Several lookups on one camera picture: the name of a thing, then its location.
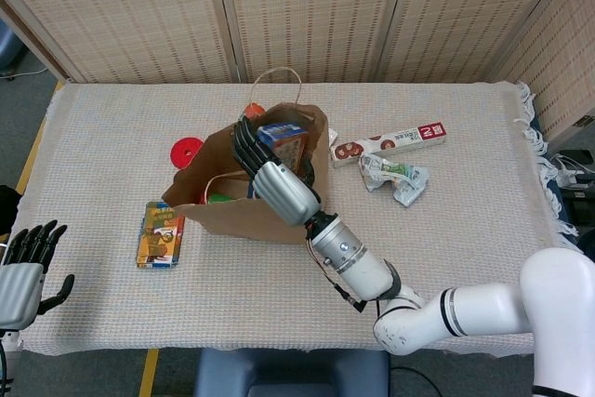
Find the black object beside table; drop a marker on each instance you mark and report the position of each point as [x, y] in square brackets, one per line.
[7, 211]

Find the orange snack tube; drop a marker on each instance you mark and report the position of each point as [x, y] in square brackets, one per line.
[255, 111]

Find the long white cookie box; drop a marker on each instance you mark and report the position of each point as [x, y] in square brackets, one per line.
[395, 141]

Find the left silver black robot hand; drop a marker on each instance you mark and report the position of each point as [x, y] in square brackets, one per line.
[18, 290]

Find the brown paper shopping bag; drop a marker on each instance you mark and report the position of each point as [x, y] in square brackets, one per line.
[241, 225]

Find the white power strip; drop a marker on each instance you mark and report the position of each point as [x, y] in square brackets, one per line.
[576, 176]

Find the blue chair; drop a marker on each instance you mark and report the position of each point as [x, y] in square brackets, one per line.
[8, 48]

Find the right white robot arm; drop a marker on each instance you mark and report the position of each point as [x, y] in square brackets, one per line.
[362, 271]

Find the yellow green snack box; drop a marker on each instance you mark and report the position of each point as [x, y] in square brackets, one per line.
[160, 234]

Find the beige woven tablecloth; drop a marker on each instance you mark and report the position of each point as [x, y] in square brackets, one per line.
[279, 313]

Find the brass screen hinge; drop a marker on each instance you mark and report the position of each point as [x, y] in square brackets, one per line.
[585, 121]

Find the blue padded seat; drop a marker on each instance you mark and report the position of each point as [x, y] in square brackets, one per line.
[279, 374]

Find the woven folding screen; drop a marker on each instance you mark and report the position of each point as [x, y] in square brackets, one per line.
[302, 16]

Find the green Pringles can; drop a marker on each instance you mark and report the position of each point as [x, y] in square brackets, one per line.
[218, 198]

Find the black plastic bin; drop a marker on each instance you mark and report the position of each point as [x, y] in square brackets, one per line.
[583, 206]

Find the orange blue biscuit box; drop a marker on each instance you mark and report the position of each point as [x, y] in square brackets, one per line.
[283, 141]

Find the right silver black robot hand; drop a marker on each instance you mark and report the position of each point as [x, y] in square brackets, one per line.
[288, 192]

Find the red round lid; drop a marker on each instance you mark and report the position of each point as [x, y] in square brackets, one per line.
[183, 151]

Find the dark blue table cover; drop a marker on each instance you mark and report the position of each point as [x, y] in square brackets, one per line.
[558, 204]

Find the silver white snack bag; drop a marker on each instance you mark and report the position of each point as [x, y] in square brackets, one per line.
[390, 174]

